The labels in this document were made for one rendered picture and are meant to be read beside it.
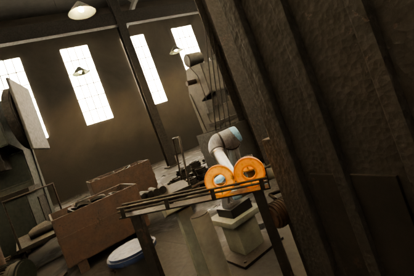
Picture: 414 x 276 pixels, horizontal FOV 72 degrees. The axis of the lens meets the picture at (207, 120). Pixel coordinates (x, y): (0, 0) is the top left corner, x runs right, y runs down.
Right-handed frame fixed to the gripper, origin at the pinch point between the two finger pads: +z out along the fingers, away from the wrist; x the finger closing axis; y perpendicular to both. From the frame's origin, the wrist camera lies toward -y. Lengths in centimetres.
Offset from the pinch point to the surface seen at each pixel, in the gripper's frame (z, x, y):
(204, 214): -24.7, -34.2, -16.3
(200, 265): -43, -51, -46
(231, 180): 0.4, -9.6, -3.1
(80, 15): -375, -293, 470
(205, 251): -28, -41, -36
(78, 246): -127, -200, -17
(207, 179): 1.4, -21.1, 0.7
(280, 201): -5.0, 9.8, -19.7
